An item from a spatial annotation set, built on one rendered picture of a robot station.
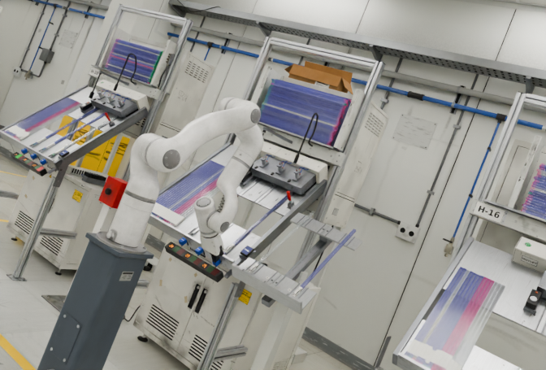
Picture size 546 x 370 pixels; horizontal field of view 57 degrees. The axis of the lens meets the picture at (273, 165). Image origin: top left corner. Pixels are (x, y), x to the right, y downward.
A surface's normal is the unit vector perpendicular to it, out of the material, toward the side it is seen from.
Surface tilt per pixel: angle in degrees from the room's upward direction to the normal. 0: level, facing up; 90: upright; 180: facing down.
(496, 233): 90
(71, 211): 90
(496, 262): 44
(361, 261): 90
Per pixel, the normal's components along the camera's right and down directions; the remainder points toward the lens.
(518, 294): -0.08, -0.81
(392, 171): -0.51, -0.21
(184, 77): 0.78, 0.31
